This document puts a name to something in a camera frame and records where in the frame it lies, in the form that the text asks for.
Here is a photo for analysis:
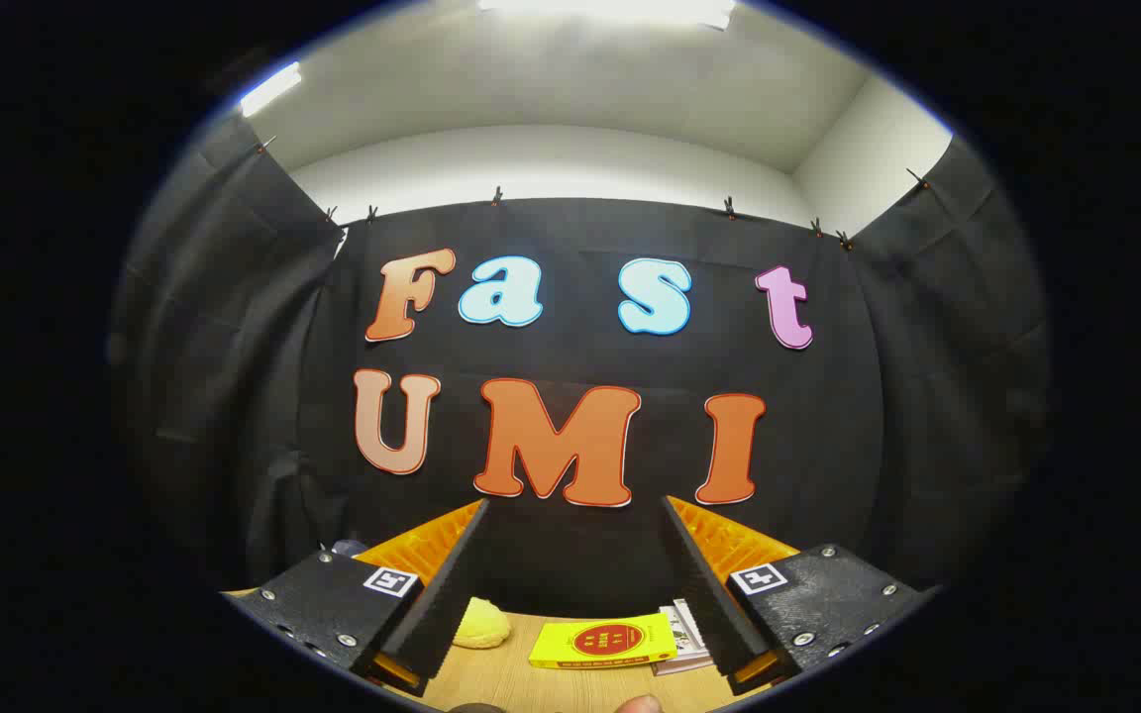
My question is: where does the white illustrated cover book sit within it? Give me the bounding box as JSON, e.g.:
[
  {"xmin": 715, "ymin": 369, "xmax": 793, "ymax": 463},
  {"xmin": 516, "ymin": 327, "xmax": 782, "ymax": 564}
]
[{"xmin": 672, "ymin": 600, "xmax": 712, "ymax": 657}]

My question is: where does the yellow book red circle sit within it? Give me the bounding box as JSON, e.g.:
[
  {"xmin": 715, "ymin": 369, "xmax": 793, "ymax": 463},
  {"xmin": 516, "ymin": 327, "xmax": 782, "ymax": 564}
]
[{"xmin": 529, "ymin": 612, "xmax": 678, "ymax": 670}]

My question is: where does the row of cloth clips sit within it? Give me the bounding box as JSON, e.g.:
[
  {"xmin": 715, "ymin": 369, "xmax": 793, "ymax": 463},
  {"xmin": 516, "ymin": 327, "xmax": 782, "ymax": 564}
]
[{"xmin": 256, "ymin": 136, "xmax": 931, "ymax": 251}]

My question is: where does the ceiling light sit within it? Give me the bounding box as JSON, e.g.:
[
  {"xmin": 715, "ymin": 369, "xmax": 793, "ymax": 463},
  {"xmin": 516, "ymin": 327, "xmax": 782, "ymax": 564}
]
[
  {"xmin": 239, "ymin": 61, "xmax": 304, "ymax": 118},
  {"xmin": 476, "ymin": 0, "xmax": 738, "ymax": 31}
]

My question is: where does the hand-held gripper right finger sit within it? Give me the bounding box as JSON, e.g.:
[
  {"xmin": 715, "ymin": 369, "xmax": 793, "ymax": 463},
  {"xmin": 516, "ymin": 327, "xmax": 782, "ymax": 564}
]
[{"xmin": 660, "ymin": 495, "xmax": 940, "ymax": 698}]

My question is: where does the yellow plush bun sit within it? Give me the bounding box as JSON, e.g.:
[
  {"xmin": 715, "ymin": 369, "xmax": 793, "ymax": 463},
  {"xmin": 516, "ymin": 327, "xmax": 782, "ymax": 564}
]
[{"xmin": 452, "ymin": 597, "xmax": 512, "ymax": 650}]

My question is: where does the white book brown spine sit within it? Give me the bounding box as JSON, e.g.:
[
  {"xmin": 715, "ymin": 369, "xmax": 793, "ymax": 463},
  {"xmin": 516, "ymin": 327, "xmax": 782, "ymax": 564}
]
[{"xmin": 652, "ymin": 649, "xmax": 717, "ymax": 676}]

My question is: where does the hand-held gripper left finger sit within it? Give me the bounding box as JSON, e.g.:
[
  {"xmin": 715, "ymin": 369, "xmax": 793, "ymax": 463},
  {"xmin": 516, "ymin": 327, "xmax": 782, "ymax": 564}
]
[{"xmin": 222, "ymin": 498, "xmax": 492, "ymax": 698}]

